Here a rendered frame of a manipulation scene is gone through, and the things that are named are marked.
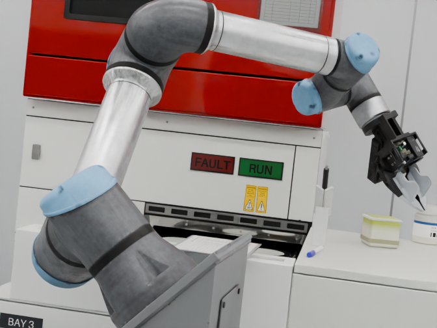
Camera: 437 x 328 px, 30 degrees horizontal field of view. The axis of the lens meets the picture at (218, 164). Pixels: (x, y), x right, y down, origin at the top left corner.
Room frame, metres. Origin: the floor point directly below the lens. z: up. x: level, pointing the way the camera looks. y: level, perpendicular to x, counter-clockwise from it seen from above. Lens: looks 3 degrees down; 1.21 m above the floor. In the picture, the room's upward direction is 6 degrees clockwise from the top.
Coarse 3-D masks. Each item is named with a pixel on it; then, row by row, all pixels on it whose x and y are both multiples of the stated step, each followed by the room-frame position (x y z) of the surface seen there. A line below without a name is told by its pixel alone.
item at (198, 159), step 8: (192, 160) 2.18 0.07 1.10; (200, 160) 2.18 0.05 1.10; (208, 160) 2.17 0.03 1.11; (216, 160) 2.17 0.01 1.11; (224, 160) 2.17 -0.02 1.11; (232, 160) 2.16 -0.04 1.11; (192, 168) 2.18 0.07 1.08; (200, 168) 2.17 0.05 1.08; (208, 168) 2.17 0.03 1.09; (216, 168) 2.17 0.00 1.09; (224, 168) 2.17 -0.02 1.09
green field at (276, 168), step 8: (248, 160) 2.16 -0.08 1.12; (240, 168) 2.16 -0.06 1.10; (248, 168) 2.16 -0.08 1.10; (256, 168) 2.15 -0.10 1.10; (264, 168) 2.15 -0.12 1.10; (272, 168) 2.15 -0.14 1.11; (280, 168) 2.14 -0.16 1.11; (264, 176) 2.15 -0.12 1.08; (272, 176) 2.14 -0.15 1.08; (280, 176) 2.14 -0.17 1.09
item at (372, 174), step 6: (372, 144) 1.76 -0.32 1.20; (378, 144) 1.74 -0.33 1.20; (372, 150) 1.76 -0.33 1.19; (378, 150) 1.75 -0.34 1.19; (372, 156) 1.77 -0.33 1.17; (372, 162) 1.77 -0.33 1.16; (372, 168) 1.78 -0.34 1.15; (372, 174) 1.79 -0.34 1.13; (378, 174) 1.79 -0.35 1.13; (372, 180) 1.79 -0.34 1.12; (378, 180) 1.80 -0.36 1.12
